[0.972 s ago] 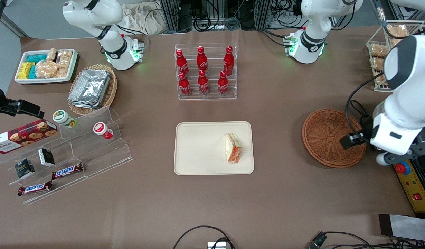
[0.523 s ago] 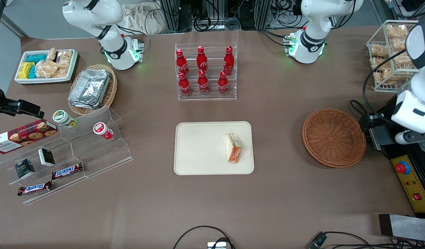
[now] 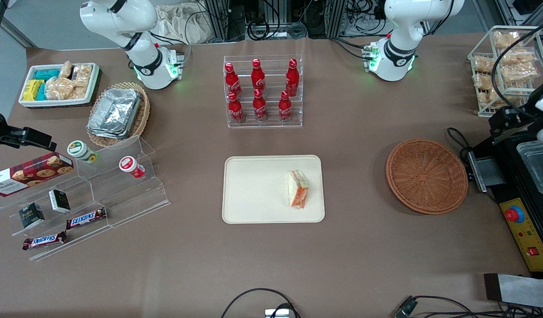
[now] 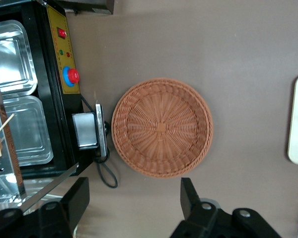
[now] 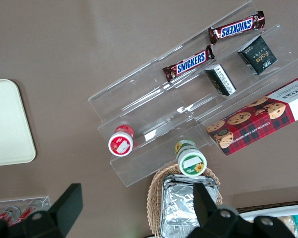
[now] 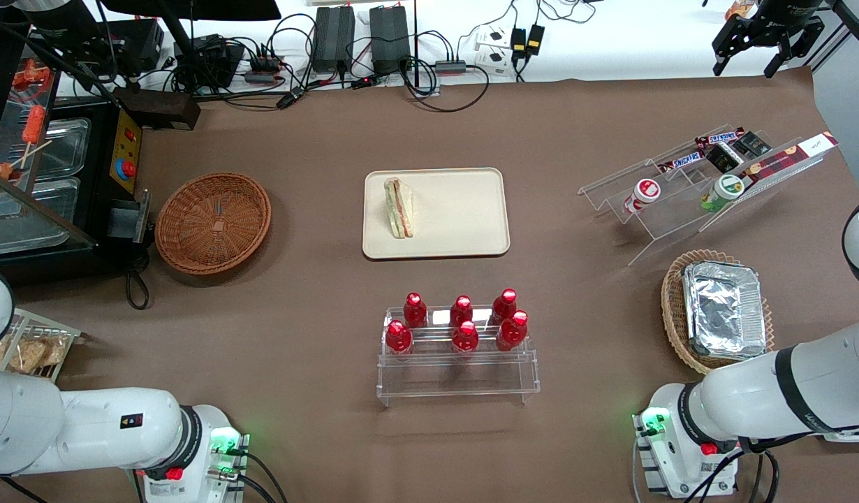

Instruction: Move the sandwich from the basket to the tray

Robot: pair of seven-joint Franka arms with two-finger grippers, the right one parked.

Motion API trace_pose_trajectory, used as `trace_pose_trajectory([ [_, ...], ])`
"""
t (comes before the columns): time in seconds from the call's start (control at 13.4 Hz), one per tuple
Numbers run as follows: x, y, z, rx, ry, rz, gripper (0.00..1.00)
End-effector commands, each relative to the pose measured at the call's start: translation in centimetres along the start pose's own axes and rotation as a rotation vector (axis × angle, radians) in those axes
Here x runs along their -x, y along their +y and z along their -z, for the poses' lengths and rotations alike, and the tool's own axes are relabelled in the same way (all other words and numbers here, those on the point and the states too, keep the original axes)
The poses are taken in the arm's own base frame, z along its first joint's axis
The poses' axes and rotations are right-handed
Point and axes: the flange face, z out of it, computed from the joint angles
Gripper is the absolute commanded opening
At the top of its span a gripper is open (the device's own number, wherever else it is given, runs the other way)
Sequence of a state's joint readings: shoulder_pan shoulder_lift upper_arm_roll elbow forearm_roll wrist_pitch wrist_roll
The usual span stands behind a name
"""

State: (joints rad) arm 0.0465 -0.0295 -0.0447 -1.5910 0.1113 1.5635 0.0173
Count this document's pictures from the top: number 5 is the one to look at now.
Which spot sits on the clear acrylic tiered stand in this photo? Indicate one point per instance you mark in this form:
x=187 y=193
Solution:
x=139 y=104
x=196 y=99

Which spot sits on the dark green snack box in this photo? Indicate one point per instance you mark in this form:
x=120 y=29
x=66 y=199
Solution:
x=259 y=55

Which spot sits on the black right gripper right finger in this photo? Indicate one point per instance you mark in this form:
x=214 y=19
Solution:
x=208 y=218

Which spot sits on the clear bag of cookies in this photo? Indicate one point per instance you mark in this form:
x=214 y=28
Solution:
x=286 y=221

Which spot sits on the stacked aluminium foil trays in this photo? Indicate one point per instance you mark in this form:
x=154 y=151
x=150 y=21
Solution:
x=178 y=208

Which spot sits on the red lid yogurt cup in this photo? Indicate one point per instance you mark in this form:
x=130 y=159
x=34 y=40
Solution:
x=120 y=145

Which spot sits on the red Coca-Cola bottle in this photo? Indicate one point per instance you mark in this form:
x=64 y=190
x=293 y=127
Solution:
x=11 y=211
x=27 y=213

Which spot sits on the Snickers chocolate bar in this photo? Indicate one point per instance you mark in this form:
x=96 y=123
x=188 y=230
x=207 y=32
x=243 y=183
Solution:
x=236 y=27
x=190 y=63

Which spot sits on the white rectangular snack bin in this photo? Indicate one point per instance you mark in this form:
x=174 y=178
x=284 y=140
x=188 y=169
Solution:
x=275 y=209

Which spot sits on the clear acrylic bottle rack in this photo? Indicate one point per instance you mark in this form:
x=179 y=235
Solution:
x=39 y=202

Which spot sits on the red tartan Walkers cookie box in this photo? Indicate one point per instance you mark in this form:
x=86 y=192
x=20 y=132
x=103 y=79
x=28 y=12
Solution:
x=253 y=121

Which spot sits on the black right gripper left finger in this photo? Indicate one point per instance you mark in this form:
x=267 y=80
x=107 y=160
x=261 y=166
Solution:
x=62 y=210

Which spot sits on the beige plastic serving tray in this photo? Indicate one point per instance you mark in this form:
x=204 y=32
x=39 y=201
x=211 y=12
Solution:
x=7 y=124

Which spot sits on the green lid yogurt cup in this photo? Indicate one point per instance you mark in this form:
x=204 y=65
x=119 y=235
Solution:
x=191 y=162

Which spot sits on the black tissue pack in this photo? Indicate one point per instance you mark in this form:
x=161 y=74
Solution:
x=221 y=79

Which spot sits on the oval light wicker basket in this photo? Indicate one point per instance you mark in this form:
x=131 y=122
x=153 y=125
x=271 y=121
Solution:
x=154 y=198

